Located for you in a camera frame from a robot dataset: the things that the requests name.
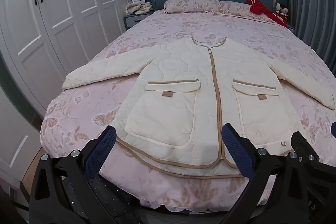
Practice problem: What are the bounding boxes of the pink butterfly print quilt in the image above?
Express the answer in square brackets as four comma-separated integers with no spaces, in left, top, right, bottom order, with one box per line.
[39,9,336,214]

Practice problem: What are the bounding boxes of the grey curtain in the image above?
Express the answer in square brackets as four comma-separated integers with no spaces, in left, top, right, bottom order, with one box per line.
[283,0,336,72]

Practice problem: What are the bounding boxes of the cream quilted jacket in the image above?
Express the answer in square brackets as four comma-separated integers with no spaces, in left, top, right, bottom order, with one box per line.
[62,36,336,178]

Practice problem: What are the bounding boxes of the white panelled wardrobe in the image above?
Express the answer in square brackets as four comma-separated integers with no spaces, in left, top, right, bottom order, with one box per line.
[0,0,132,119]

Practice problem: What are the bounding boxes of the red garment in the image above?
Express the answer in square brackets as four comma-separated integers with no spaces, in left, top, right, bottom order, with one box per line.
[247,0,289,29]

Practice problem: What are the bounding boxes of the white panelled door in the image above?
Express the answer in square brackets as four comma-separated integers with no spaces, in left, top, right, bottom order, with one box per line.
[0,88,45,188]

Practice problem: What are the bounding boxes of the grey nightstand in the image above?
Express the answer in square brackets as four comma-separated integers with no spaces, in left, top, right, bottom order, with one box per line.
[123,11,154,30]

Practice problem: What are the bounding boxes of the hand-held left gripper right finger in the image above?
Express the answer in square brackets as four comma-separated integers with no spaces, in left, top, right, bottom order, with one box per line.
[221,123,334,214]

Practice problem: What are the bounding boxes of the pile of beige clothes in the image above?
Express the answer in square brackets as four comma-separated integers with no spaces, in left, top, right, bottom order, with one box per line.
[125,0,153,15]

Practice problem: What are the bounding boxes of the pink butterfly print pillow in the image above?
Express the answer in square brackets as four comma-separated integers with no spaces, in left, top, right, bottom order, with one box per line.
[164,0,221,13]
[219,1,279,22]

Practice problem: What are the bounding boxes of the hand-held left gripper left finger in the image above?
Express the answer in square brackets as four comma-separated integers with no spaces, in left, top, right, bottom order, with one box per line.
[29,125,117,214]

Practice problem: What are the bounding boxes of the plush dolls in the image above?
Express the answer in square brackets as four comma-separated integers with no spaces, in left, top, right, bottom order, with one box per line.
[274,2,289,22]

